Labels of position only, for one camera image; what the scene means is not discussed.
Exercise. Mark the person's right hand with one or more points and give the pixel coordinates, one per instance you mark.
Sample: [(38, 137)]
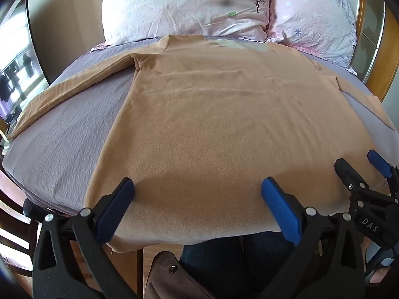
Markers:
[(381, 275)]

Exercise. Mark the pink floral pillow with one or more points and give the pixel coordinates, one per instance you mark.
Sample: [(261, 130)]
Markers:
[(314, 15)]

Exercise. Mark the wooden headboard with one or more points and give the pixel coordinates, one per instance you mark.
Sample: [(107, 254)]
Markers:
[(360, 6)]

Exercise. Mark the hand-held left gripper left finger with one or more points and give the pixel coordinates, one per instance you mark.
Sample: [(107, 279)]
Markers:
[(113, 205)]

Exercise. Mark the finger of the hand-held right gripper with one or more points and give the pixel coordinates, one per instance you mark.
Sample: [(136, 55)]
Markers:
[(380, 162), (350, 176)]

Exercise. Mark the bed with grey sheet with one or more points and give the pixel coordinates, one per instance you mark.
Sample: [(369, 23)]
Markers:
[(62, 137)]

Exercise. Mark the white floral pillow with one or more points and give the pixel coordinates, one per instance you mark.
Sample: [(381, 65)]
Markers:
[(174, 3)]

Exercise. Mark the tan long-sleeve shirt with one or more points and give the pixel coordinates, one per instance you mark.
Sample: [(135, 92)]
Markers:
[(218, 115)]

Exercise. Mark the person's blue jeans leg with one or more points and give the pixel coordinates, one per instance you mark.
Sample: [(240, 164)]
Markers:
[(237, 264)]

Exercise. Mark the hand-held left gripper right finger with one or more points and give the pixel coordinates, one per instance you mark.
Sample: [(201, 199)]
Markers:
[(280, 208)]

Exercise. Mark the brown leather bag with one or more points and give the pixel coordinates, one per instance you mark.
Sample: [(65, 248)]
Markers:
[(168, 280)]

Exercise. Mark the glass balcony door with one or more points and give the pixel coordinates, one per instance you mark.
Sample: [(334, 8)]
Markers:
[(18, 68)]

